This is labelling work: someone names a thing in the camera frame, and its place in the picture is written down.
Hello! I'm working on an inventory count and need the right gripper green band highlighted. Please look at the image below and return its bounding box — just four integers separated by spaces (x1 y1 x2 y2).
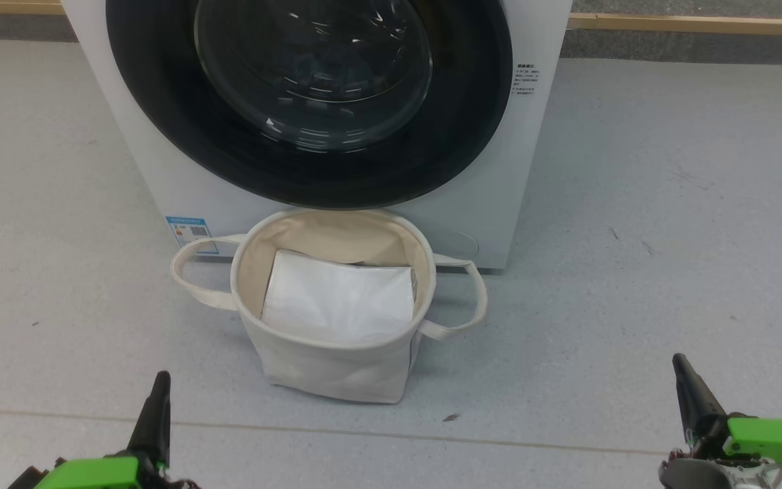
659 353 782 489

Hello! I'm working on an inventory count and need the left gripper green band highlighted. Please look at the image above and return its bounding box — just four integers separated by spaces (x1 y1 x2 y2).
33 371 172 489

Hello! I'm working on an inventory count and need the black round glass washer door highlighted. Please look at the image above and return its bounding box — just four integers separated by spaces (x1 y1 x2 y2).
105 0 514 210

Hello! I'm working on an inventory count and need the white canvas laundry basket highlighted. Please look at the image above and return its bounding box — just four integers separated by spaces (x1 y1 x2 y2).
170 208 488 405

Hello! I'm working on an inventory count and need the white sheet in basket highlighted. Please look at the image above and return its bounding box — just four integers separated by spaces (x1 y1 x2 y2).
260 249 417 346

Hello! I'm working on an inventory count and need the white front-load washing machine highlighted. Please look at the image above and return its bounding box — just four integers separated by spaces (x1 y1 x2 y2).
62 0 574 271

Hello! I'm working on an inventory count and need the blue energy label sticker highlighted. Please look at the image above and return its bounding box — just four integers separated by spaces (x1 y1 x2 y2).
165 216 219 255

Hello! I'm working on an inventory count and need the small printed text label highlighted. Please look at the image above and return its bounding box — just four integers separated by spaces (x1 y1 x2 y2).
512 61 545 96

